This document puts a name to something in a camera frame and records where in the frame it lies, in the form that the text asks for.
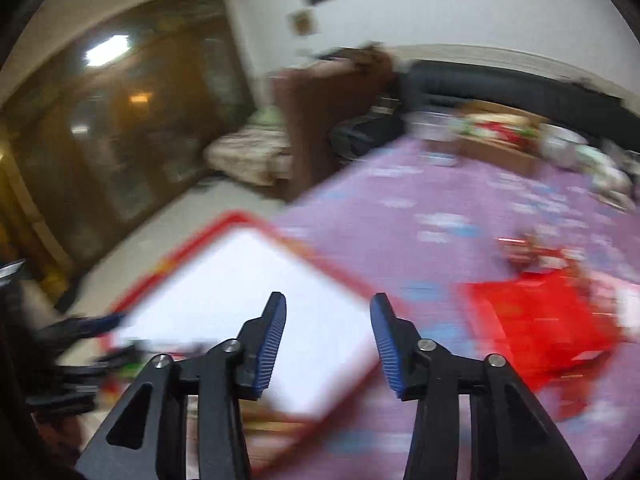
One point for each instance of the grey bowl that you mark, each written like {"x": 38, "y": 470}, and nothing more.
{"x": 565, "y": 146}

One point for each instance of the red box with white inside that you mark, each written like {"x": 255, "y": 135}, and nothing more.
{"x": 250, "y": 270}

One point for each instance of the wooden glass-door cabinet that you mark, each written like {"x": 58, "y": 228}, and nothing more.
{"x": 125, "y": 135}

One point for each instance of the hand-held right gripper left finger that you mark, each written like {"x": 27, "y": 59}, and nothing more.
{"x": 269, "y": 340}

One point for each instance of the brown chair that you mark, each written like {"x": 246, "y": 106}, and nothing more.
{"x": 310, "y": 125}

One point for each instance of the black bag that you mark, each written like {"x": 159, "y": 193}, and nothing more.
{"x": 365, "y": 135}

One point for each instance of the black sofa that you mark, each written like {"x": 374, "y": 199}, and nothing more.
{"x": 500, "y": 87}

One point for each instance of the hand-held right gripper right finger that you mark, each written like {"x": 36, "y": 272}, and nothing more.
{"x": 387, "y": 340}

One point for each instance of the small wall frame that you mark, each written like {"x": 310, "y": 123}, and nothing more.
{"x": 301, "y": 23}

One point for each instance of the cardboard box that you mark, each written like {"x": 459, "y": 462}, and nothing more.
{"x": 500, "y": 156}

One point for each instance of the red plastic bag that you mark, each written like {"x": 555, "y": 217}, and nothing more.
{"x": 530, "y": 320}

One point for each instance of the clear plastic cup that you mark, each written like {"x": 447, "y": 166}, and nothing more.
{"x": 429, "y": 125}

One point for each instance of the purple floral tablecloth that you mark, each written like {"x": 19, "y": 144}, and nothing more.
{"x": 400, "y": 210}

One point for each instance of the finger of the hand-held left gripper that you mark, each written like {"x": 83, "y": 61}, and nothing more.
{"x": 85, "y": 325}
{"x": 75, "y": 367}

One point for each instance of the patterned cushion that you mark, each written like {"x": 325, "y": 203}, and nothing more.
{"x": 250, "y": 155}

